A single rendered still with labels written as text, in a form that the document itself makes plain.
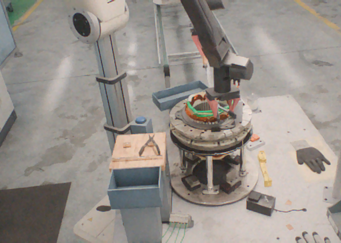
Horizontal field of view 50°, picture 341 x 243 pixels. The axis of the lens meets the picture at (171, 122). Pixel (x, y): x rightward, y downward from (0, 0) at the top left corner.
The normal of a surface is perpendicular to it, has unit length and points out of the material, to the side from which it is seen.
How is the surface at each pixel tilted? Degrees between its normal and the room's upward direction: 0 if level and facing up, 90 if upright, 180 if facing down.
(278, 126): 0
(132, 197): 90
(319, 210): 0
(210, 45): 110
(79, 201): 0
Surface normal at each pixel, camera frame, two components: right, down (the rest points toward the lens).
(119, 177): -0.02, 0.54
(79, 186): -0.10, -0.84
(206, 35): -0.51, 0.63
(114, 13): 0.83, 0.23
